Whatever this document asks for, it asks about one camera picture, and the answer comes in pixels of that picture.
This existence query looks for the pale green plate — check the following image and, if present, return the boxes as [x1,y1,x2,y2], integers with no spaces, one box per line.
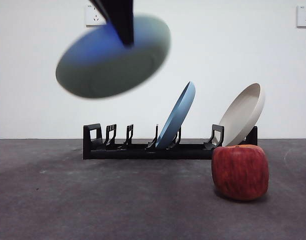
[55,14,172,100]

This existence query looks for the red yellow apple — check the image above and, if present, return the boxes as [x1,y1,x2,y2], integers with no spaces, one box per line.
[211,144,270,202]

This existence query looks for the blue plate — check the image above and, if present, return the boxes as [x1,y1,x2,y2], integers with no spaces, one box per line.
[155,81,196,149]

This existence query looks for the black plate rack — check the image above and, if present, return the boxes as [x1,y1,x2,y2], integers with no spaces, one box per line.
[82,123,258,161]

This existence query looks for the cream white plate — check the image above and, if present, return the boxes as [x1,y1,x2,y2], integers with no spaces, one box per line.
[218,82,266,147]

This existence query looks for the white wall socket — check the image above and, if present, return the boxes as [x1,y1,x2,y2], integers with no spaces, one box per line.
[296,5,306,28]
[85,4,108,27]

